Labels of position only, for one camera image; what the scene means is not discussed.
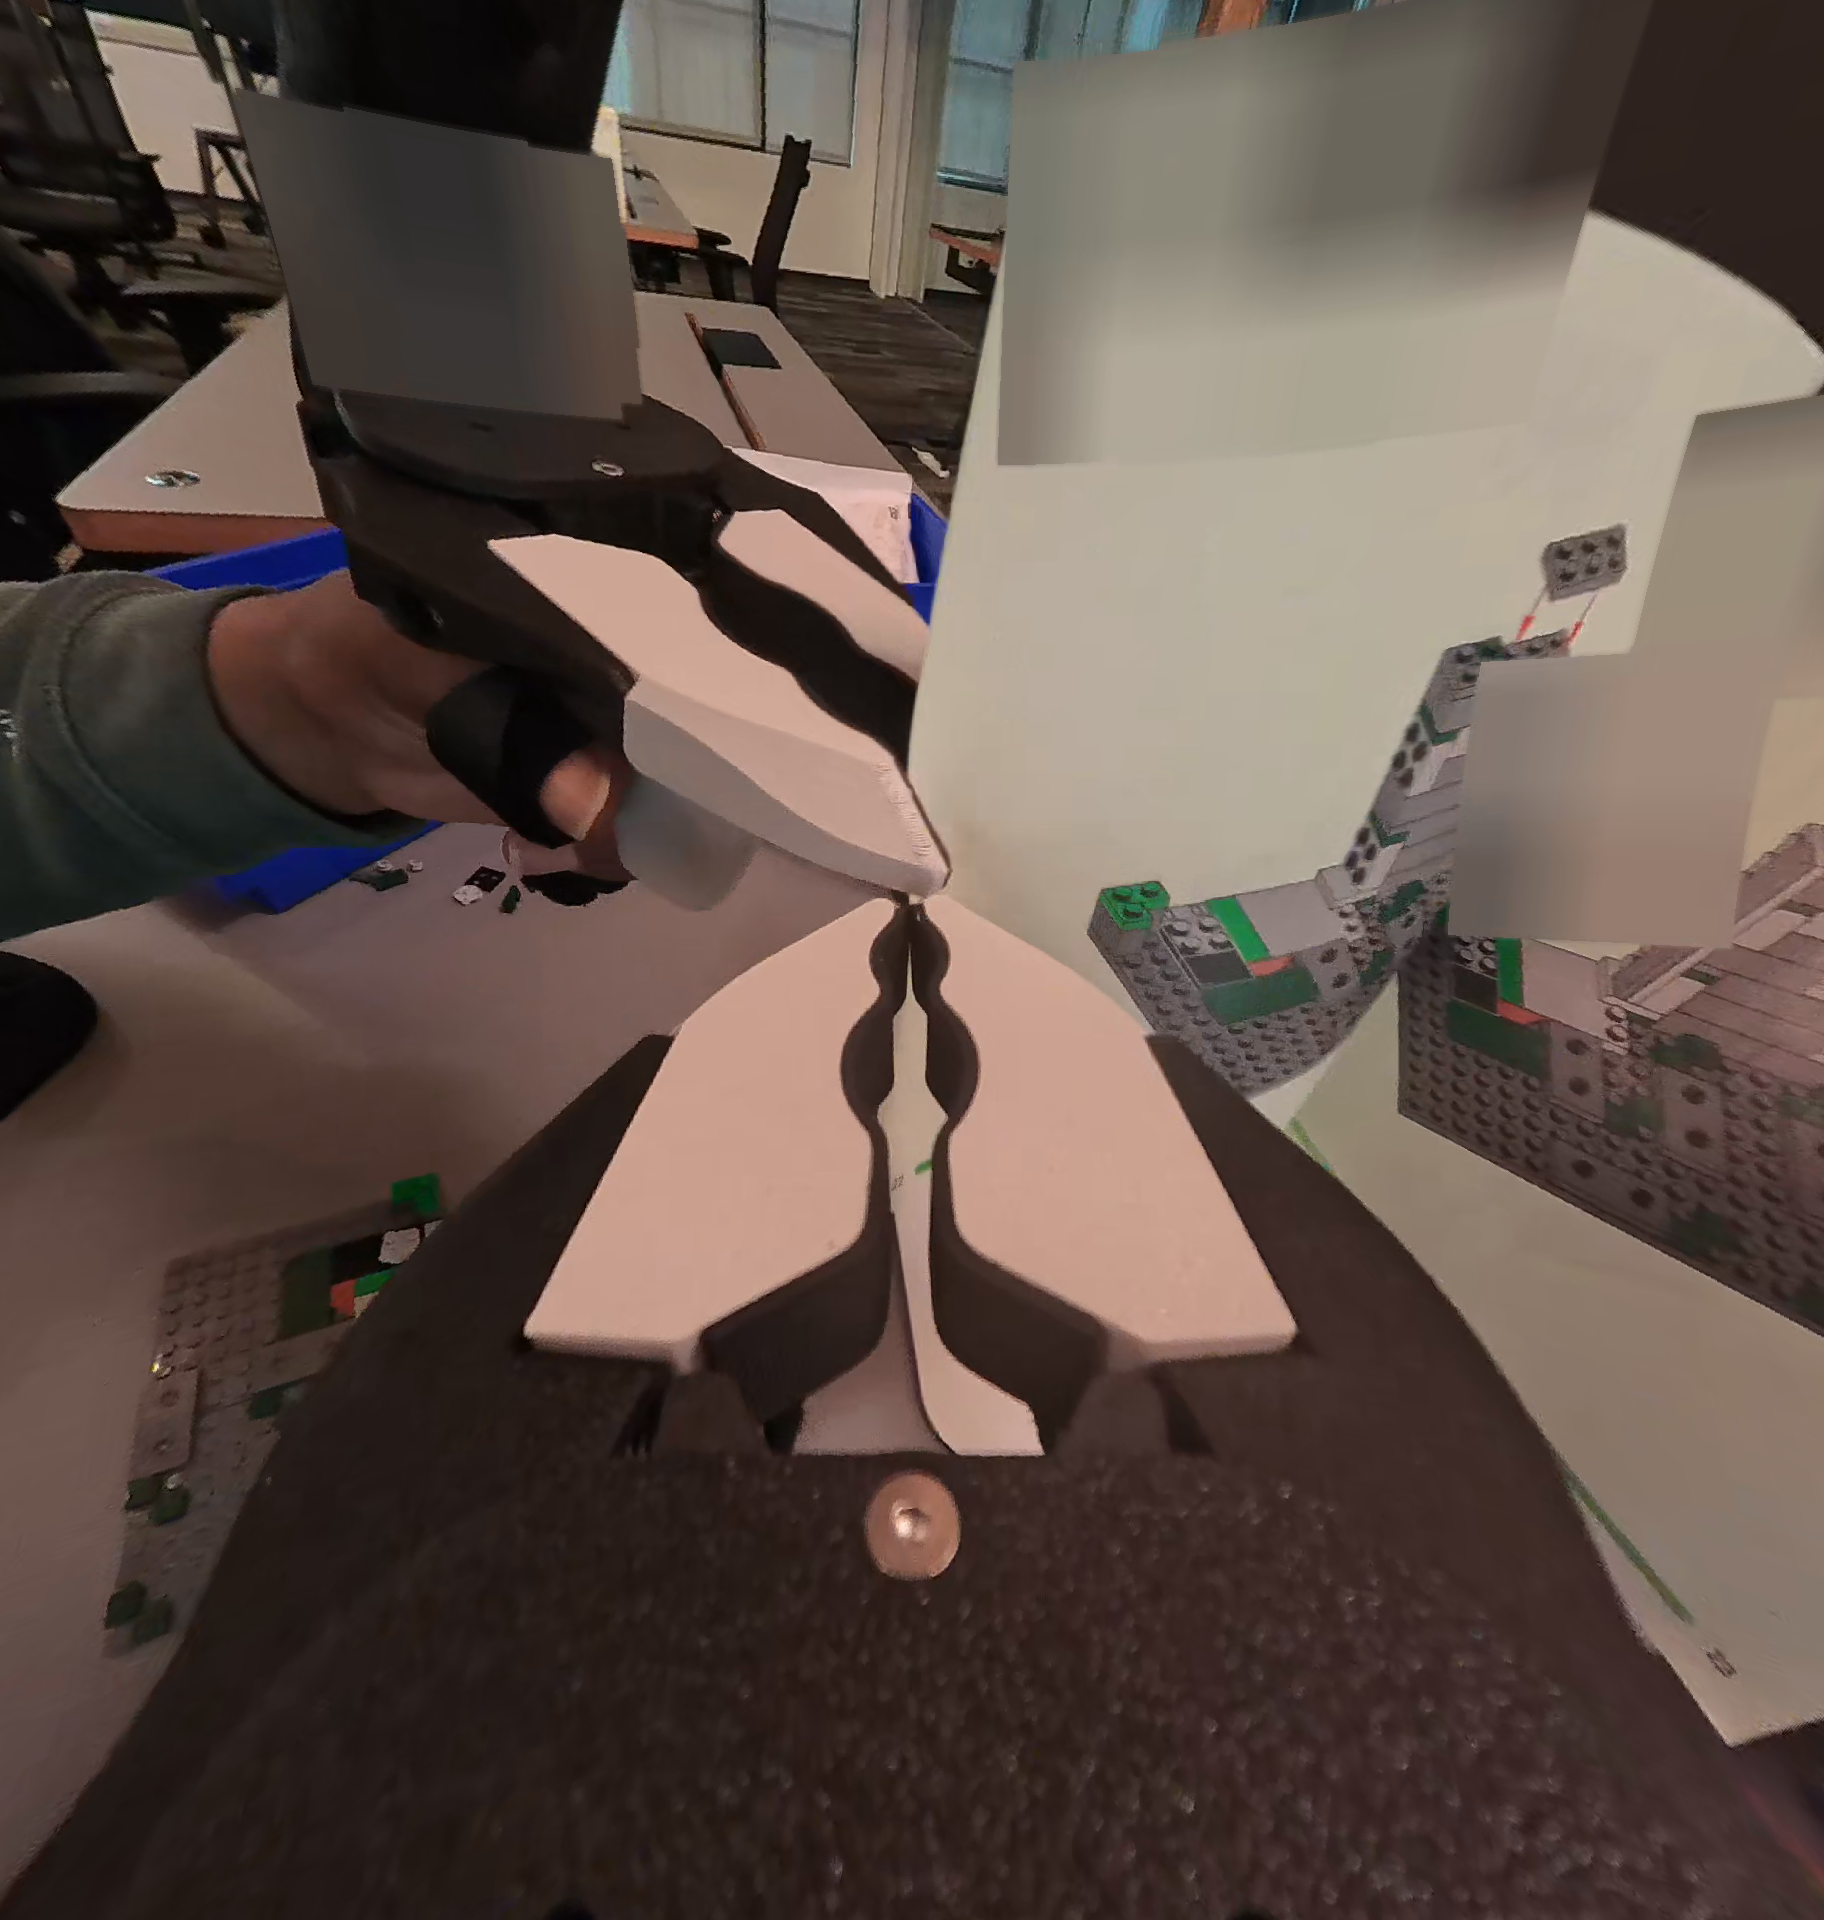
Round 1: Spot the building instruction booklet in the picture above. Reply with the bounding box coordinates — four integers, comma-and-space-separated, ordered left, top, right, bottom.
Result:
790, 210, 1824, 1749

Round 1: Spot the black mesh seat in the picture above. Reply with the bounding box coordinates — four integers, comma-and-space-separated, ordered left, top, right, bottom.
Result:
0, 945, 100, 1161

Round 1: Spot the grey brick model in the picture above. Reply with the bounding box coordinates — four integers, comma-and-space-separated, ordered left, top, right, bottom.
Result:
103, 1172, 449, 1652

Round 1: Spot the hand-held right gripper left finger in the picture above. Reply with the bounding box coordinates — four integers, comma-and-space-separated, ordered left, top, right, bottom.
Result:
519, 897, 919, 1374

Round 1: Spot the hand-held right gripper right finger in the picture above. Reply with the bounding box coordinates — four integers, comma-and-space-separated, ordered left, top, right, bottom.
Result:
913, 897, 1302, 1374

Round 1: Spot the black mesh office chair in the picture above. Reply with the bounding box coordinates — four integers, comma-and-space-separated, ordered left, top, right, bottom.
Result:
0, 0, 179, 323

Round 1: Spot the person's left hand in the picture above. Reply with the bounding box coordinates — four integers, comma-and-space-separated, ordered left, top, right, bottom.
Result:
206, 586, 633, 889

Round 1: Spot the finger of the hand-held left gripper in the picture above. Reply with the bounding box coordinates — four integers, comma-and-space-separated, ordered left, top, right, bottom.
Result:
707, 504, 933, 753
483, 529, 956, 894

